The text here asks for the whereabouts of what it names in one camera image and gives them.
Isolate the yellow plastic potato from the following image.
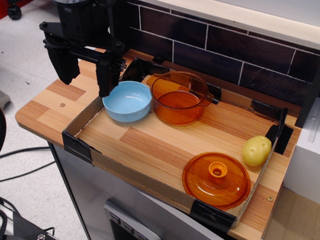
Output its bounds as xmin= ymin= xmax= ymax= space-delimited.
xmin=241 ymin=135 xmax=272 ymax=167

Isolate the orange transparent pot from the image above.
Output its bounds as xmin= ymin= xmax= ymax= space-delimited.
xmin=146 ymin=71 xmax=214 ymax=125

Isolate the black cable on floor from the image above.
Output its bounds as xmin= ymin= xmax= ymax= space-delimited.
xmin=0 ymin=146 xmax=56 ymax=183

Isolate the grey toy oven front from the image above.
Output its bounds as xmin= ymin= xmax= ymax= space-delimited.
xmin=104 ymin=200 xmax=161 ymax=240

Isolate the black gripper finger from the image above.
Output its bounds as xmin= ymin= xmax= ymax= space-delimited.
xmin=96 ymin=58 xmax=123 ymax=97
xmin=47 ymin=48 xmax=80 ymax=85

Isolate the orange transparent pot lid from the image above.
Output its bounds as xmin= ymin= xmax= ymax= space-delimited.
xmin=182 ymin=152 xmax=251 ymax=211

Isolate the light blue bowl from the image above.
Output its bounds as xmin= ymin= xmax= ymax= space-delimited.
xmin=102 ymin=81 xmax=152 ymax=123

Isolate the black chair caster wheel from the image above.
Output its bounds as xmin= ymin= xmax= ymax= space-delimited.
xmin=7 ymin=4 xmax=22 ymax=20

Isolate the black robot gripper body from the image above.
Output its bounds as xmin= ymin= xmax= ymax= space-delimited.
xmin=39 ymin=0 xmax=125 ymax=66

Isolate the black equipment bottom left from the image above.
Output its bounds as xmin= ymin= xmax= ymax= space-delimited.
xmin=0 ymin=197 xmax=57 ymax=240

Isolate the cardboard fence with black tape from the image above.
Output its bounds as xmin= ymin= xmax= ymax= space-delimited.
xmin=61 ymin=57 xmax=294 ymax=235

